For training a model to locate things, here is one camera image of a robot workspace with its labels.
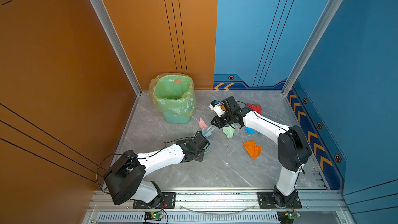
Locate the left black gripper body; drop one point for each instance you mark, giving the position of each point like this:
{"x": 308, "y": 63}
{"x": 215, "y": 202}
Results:
{"x": 199, "y": 156}

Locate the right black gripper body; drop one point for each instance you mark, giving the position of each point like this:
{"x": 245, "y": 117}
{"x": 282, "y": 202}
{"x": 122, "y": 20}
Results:
{"x": 227, "y": 117}

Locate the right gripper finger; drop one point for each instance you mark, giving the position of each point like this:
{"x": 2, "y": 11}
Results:
{"x": 219, "y": 124}
{"x": 216, "y": 119}

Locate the grey-blue hand brush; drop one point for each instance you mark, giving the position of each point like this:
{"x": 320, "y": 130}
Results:
{"x": 212, "y": 127}

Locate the pink paper scrap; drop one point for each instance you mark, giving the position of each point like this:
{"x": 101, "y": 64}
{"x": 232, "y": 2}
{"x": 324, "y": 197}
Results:
{"x": 202, "y": 124}

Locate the orange paper ball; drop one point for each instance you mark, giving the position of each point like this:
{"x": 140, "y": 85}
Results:
{"x": 252, "y": 148}

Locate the grey-blue plastic dustpan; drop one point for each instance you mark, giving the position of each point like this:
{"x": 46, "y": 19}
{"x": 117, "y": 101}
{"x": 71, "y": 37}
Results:
{"x": 210, "y": 141}

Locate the light blue paper scrap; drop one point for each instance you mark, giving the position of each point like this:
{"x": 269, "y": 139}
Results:
{"x": 206, "y": 133}

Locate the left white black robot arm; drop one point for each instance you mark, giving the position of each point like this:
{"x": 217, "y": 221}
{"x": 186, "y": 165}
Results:
{"x": 125, "y": 178}

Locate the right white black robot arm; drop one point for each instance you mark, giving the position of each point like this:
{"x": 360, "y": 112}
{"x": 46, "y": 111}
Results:
{"x": 293, "y": 147}

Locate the small light green paper scrap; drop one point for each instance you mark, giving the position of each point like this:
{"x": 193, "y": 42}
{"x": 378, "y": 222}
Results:
{"x": 228, "y": 131}

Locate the red paper ball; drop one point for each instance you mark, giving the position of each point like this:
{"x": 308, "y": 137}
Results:
{"x": 255, "y": 107}

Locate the green plastic trash bin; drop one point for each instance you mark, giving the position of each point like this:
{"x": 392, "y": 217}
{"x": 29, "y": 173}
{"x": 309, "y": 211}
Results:
{"x": 174, "y": 105}

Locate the yellow translucent bin liner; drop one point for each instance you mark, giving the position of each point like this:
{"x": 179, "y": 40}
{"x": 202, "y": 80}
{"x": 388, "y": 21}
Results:
{"x": 186, "y": 99}

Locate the left green circuit board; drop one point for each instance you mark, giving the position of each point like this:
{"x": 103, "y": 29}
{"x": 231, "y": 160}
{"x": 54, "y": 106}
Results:
{"x": 153, "y": 217}

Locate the green circuit board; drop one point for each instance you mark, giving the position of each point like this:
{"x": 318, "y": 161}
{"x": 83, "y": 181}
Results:
{"x": 288, "y": 217}
{"x": 153, "y": 217}

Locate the right green circuit board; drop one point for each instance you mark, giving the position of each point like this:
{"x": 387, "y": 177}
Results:
{"x": 288, "y": 217}

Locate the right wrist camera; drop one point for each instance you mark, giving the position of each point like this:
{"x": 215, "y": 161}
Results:
{"x": 217, "y": 107}

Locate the aluminium front rail frame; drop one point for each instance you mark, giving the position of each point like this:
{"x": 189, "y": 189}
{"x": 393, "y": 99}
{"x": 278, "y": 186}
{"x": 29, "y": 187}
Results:
{"x": 223, "y": 206}

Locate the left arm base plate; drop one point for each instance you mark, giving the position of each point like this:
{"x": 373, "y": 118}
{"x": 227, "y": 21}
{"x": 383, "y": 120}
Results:
{"x": 165, "y": 200}

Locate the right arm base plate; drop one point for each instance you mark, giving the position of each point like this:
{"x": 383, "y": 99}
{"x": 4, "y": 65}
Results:
{"x": 264, "y": 199}

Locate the right aluminium corner post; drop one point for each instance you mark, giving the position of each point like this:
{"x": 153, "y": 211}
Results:
{"x": 323, "y": 22}

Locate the aluminium corner post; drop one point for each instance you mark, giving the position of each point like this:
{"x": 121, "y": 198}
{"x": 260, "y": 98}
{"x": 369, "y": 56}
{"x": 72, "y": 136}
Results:
{"x": 323, "y": 22}
{"x": 109, "y": 28}

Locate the left aluminium corner post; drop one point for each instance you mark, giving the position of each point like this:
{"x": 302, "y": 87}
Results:
{"x": 109, "y": 28}

